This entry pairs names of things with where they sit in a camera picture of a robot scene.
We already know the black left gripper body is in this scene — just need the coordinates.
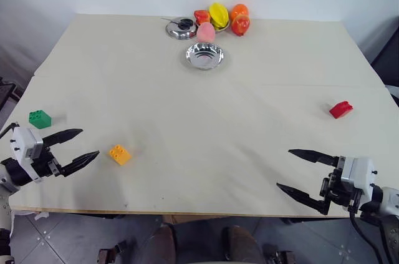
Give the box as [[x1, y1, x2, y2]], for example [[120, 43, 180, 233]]
[[30, 146, 62, 180]]

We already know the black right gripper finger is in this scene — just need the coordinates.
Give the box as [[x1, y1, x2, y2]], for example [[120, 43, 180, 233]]
[[276, 182, 331, 216], [287, 149, 340, 167]]

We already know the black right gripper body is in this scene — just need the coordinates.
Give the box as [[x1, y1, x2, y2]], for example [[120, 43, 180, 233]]
[[319, 169, 364, 212]]

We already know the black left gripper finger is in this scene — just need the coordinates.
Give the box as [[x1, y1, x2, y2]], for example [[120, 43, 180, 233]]
[[57, 150, 101, 178], [42, 128, 84, 153]]

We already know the green toy building block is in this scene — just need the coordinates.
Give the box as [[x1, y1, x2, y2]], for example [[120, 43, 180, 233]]
[[28, 110, 52, 130]]

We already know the yellow toy building block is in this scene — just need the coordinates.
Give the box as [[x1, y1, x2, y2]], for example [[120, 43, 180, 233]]
[[108, 144, 132, 167]]

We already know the white paper scrap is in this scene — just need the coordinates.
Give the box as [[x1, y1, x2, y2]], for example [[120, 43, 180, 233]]
[[12, 210, 50, 222]]

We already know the red toy building block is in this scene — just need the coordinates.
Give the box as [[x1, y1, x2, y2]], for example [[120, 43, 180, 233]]
[[329, 100, 354, 120]]

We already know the brown rounded shape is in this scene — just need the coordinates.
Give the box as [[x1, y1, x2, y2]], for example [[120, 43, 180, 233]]
[[140, 224, 177, 264], [224, 225, 266, 264]]

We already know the black chair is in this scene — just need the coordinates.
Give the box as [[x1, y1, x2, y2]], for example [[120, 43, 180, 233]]
[[370, 16, 399, 106]]

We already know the empty shiny steel bowl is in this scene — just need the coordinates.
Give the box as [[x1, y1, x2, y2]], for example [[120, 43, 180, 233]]
[[185, 42, 225, 72]]

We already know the red orange toy mango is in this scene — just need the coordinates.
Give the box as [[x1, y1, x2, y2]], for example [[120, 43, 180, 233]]
[[231, 14, 251, 37]]

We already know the steel lid with black knob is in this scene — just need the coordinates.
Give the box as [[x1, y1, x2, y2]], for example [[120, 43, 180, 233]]
[[165, 16, 200, 41]]

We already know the steel bowl holding starfruit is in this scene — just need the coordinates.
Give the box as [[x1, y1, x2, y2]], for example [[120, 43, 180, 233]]
[[212, 19, 232, 32]]

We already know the orange toy fruit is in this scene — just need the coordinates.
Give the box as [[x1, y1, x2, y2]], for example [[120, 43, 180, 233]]
[[230, 3, 251, 22]]

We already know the pink toy peach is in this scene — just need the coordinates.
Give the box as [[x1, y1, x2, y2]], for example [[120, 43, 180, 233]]
[[196, 22, 216, 42]]

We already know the yellow toy starfruit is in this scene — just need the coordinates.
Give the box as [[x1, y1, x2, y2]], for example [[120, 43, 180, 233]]
[[208, 2, 231, 28]]

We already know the red toy fruit piece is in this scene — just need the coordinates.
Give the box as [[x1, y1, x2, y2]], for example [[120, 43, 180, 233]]
[[193, 9, 211, 26]]

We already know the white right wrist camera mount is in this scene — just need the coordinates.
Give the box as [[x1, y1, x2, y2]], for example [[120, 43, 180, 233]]
[[338, 155, 379, 198]]

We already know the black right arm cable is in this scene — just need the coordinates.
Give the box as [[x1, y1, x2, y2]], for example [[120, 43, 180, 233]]
[[349, 203, 386, 264]]

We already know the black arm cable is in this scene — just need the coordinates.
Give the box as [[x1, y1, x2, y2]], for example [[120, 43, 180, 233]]
[[0, 122, 20, 139], [349, 203, 386, 264]]

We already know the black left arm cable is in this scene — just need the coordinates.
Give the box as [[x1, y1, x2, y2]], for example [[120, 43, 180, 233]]
[[0, 122, 20, 139]]

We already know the dark metal frame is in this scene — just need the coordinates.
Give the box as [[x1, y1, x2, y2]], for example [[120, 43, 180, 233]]
[[0, 76, 17, 112]]

